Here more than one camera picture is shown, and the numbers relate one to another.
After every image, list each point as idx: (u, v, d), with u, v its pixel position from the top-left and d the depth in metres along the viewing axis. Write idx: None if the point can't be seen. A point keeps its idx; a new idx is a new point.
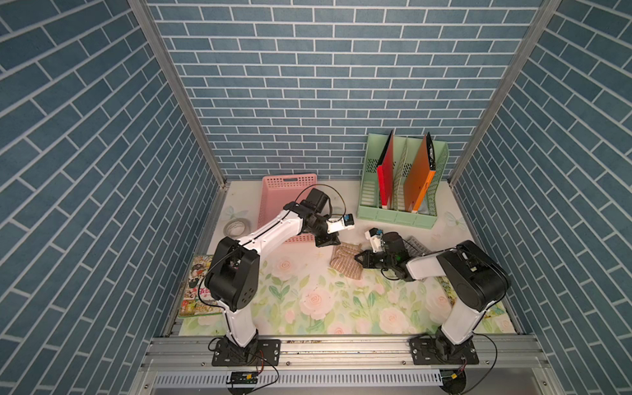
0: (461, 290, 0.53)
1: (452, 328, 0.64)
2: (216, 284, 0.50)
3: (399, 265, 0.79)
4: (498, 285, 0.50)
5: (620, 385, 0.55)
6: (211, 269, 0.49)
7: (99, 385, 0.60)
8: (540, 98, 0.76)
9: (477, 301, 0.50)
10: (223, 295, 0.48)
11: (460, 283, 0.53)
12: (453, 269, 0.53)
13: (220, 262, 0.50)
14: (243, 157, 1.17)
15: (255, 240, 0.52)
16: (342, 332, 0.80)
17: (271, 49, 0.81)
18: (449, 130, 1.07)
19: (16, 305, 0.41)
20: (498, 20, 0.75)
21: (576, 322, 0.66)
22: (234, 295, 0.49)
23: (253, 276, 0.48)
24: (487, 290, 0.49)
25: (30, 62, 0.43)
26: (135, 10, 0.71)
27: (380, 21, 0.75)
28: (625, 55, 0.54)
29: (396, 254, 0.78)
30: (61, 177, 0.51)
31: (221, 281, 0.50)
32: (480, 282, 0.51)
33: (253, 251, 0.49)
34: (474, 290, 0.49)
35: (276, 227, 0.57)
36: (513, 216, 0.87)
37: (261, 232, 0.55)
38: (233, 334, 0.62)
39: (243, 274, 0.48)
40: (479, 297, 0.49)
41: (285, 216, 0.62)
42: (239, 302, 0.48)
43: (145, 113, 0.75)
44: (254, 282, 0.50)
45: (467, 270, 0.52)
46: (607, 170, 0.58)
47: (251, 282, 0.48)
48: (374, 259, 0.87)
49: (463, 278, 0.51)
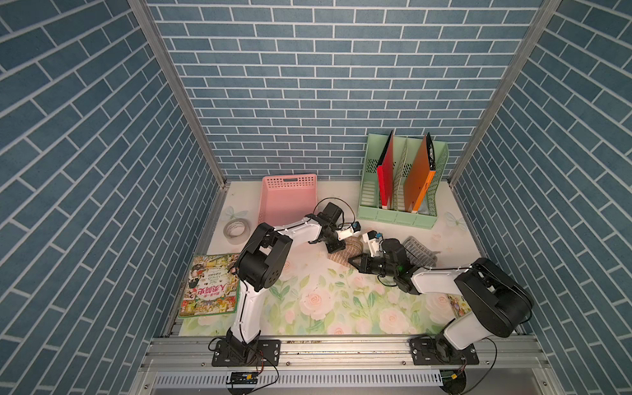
0: (484, 317, 0.49)
1: (455, 334, 0.63)
2: (247, 266, 0.56)
3: (402, 276, 0.74)
4: (522, 309, 0.46)
5: (620, 385, 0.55)
6: (247, 248, 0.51)
7: (99, 385, 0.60)
8: (540, 98, 0.76)
9: (505, 329, 0.45)
10: (251, 275, 0.59)
11: (484, 310, 0.48)
12: (480, 297, 0.48)
13: (253, 243, 0.57)
14: (243, 157, 1.17)
15: (286, 230, 0.60)
16: (342, 332, 0.80)
17: (271, 49, 0.81)
18: (449, 130, 1.07)
19: (16, 306, 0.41)
20: (498, 20, 0.75)
21: (576, 322, 0.66)
22: (262, 273, 0.54)
23: (284, 259, 0.55)
24: (513, 317, 0.45)
25: (30, 62, 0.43)
26: (135, 10, 0.71)
27: (380, 22, 0.75)
28: (626, 55, 0.54)
29: (397, 265, 0.76)
30: (61, 177, 0.51)
31: (252, 262, 0.56)
32: (505, 307, 0.47)
33: (285, 236, 0.56)
34: (501, 317, 0.45)
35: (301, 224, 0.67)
36: (513, 216, 0.87)
37: (290, 225, 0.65)
38: (240, 325, 0.63)
39: (276, 254, 0.55)
40: (507, 323, 0.45)
41: (309, 219, 0.72)
42: (266, 282, 0.54)
43: (145, 114, 0.75)
44: (281, 267, 0.56)
45: (491, 296, 0.48)
46: (607, 170, 0.58)
47: (280, 265, 0.55)
48: (370, 265, 0.80)
49: (487, 304, 0.47)
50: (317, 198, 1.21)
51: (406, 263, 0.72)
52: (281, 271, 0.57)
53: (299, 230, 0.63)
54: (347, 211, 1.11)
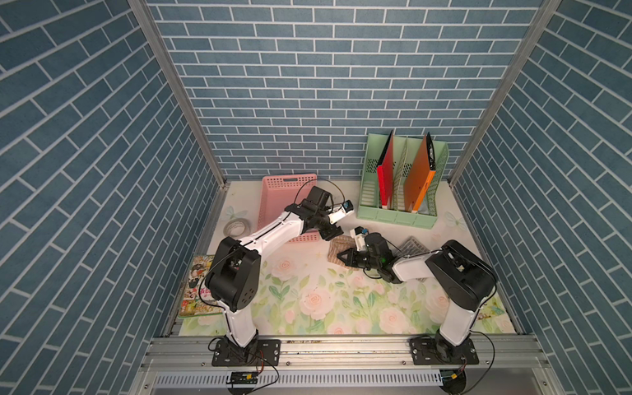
0: (453, 293, 0.53)
1: (449, 330, 0.64)
2: (218, 285, 0.50)
3: (385, 268, 0.77)
4: (488, 282, 0.51)
5: (620, 385, 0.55)
6: (212, 270, 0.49)
7: (99, 385, 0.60)
8: (540, 98, 0.76)
9: (473, 302, 0.49)
10: (224, 296, 0.53)
11: (452, 286, 0.52)
12: (444, 274, 0.52)
13: (219, 265, 0.50)
14: (243, 157, 1.17)
15: (256, 240, 0.52)
16: (342, 332, 0.80)
17: (271, 48, 0.81)
18: (449, 130, 1.07)
19: (16, 305, 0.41)
20: (498, 20, 0.75)
21: (576, 322, 0.66)
22: (234, 294, 0.49)
23: (255, 276, 0.48)
24: (479, 291, 0.49)
25: (30, 62, 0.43)
26: (134, 10, 0.70)
27: (380, 21, 0.75)
28: (626, 55, 0.54)
29: (380, 257, 0.78)
30: (61, 177, 0.51)
31: (222, 282, 0.50)
32: (471, 283, 0.51)
33: (252, 252, 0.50)
34: (467, 292, 0.49)
35: (276, 228, 0.58)
36: (513, 216, 0.87)
37: (263, 232, 0.55)
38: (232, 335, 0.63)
39: (245, 274, 0.48)
40: (472, 298, 0.49)
41: (286, 217, 0.63)
42: (239, 302, 0.48)
43: (145, 113, 0.75)
44: (256, 284, 0.50)
45: (457, 273, 0.52)
46: (606, 170, 0.58)
47: (253, 283, 0.49)
48: (356, 258, 0.84)
49: (455, 282, 0.51)
50: None
51: (389, 255, 0.77)
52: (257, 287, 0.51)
53: (273, 236, 0.55)
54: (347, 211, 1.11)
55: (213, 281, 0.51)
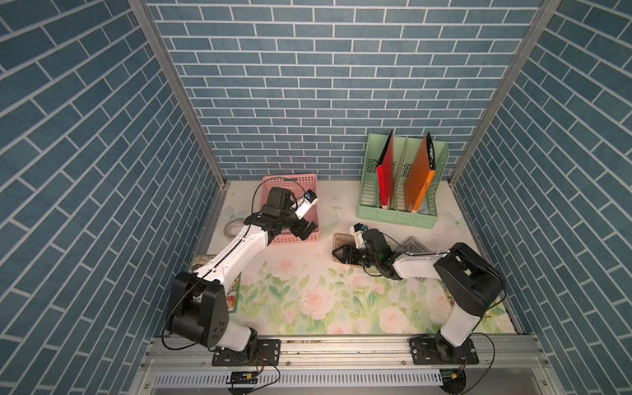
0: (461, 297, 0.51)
1: (453, 332, 0.63)
2: (185, 326, 0.44)
3: (384, 264, 0.77)
4: (494, 290, 0.50)
5: (620, 385, 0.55)
6: (173, 312, 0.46)
7: (99, 385, 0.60)
8: (540, 98, 0.76)
9: (480, 308, 0.48)
10: (193, 336, 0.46)
11: (460, 292, 0.51)
12: (454, 280, 0.50)
13: (177, 305, 0.44)
14: (243, 157, 1.17)
15: (215, 270, 0.46)
16: (342, 332, 0.80)
17: (271, 48, 0.81)
18: (449, 130, 1.07)
19: (16, 305, 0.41)
20: (498, 20, 0.75)
21: (576, 322, 0.66)
22: (203, 332, 0.43)
23: (221, 308, 0.43)
24: (486, 297, 0.49)
25: (30, 62, 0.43)
26: (135, 10, 0.71)
27: (380, 21, 0.75)
28: (626, 55, 0.54)
29: (378, 253, 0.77)
30: (61, 177, 0.51)
31: (188, 322, 0.44)
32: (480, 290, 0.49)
33: (211, 285, 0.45)
34: (476, 298, 0.48)
35: (237, 248, 0.52)
36: (513, 216, 0.87)
37: (223, 255, 0.50)
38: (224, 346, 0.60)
39: (206, 311, 0.43)
40: (481, 304, 0.48)
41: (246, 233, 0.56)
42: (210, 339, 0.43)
43: (145, 113, 0.75)
44: (225, 314, 0.45)
45: (466, 278, 0.51)
46: (607, 170, 0.58)
47: (221, 314, 0.44)
48: (356, 255, 0.85)
49: (465, 288, 0.49)
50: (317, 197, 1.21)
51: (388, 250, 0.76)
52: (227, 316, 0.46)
53: (235, 257, 0.50)
54: (347, 211, 1.11)
55: (178, 322, 0.44)
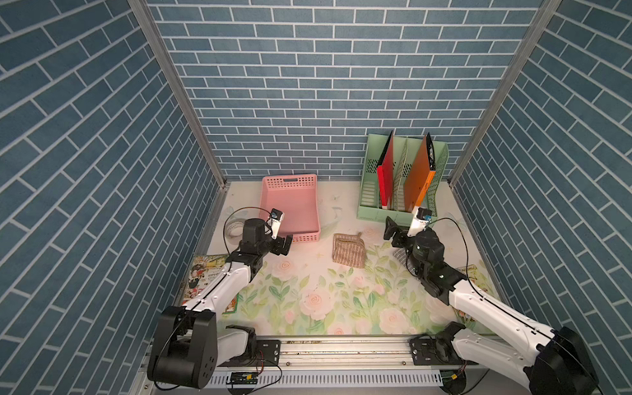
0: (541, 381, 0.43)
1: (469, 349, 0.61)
2: (171, 369, 0.41)
3: (433, 277, 0.61)
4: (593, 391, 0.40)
5: (620, 386, 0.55)
6: (156, 352, 0.41)
7: (99, 385, 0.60)
8: (540, 98, 0.76)
9: None
10: (180, 378, 0.40)
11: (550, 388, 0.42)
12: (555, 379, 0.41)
13: (164, 344, 0.41)
14: (243, 157, 1.17)
15: (204, 300, 0.46)
16: (342, 332, 0.80)
17: (271, 49, 0.81)
18: (449, 130, 1.07)
19: (16, 306, 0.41)
20: (498, 20, 0.75)
21: (576, 322, 0.66)
22: (194, 368, 0.41)
23: (212, 341, 0.42)
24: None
25: (31, 62, 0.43)
26: (135, 10, 0.71)
27: (380, 22, 0.75)
28: (625, 55, 0.54)
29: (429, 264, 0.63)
30: (61, 178, 0.51)
31: (174, 364, 0.41)
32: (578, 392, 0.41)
33: (202, 313, 0.43)
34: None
35: (222, 282, 0.52)
36: (513, 216, 0.87)
37: (211, 289, 0.50)
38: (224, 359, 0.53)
39: (200, 341, 0.41)
40: None
41: (231, 267, 0.57)
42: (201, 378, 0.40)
43: (145, 114, 0.75)
44: (215, 349, 0.43)
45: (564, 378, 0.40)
46: (607, 170, 0.58)
47: (211, 349, 0.42)
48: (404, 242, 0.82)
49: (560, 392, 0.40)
50: (317, 197, 1.21)
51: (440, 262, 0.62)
52: (216, 352, 0.44)
53: (222, 290, 0.50)
54: (347, 211, 1.11)
55: (163, 364, 0.41)
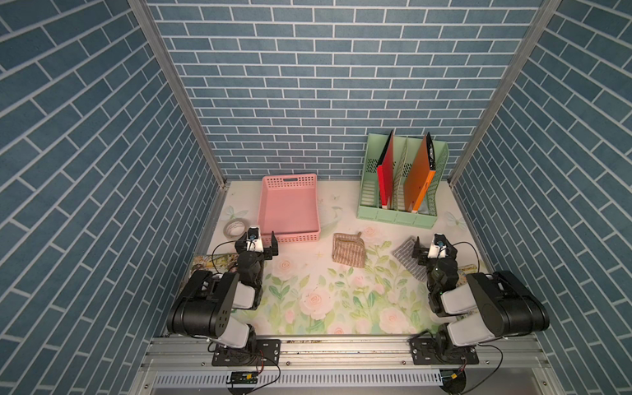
0: (485, 311, 0.50)
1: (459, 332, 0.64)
2: (190, 318, 0.44)
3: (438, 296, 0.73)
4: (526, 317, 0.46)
5: (620, 385, 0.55)
6: (183, 296, 0.47)
7: (99, 385, 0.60)
8: (540, 98, 0.76)
9: (499, 324, 0.46)
10: (197, 326, 0.44)
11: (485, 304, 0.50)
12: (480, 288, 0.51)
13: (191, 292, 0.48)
14: (243, 157, 1.17)
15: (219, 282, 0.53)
16: (342, 332, 0.80)
17: (271, 49, 0.81)
18: (449, 130, 1.07)
19: (16, 305, 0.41)
20: (498, 20, 0.75)
21: (576, 322, 0.66)
22: (211, 317, 0.44)
23: (231, 298, 0.48)
24: (512, 317, 0.46)
25: (30, 62, 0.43)
26: (135, 9, 0.70)
27: (380, 21, 0.75)
28: (626, 55, 0.54)
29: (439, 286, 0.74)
30: (61, 177, 0.51)
31: (192, 313, 0.45)
32: (507, 307, 0.47)
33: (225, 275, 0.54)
34: (499, 312, 0.46)
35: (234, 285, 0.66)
36: (513, 216, 0.87)
37: None
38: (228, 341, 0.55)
39: (225, 288, 0.49)
40: (504, 321, 0.45)
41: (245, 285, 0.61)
42: (216, 328, 0.44)
43: (145, 113, 0.75)
44: (229, 308, 0.47)
45: (494, 292, 0.50)
46: (606, 170, 0.58)
47: (228, 304, 0.47)
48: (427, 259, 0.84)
49: (490, 299, 0.49)
50: (317, 197, 1.21)
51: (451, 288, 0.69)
52: (230, 312, 0.48)
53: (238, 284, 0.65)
54: (347, 211, 1.11)
55: (182, 316, 0.44)
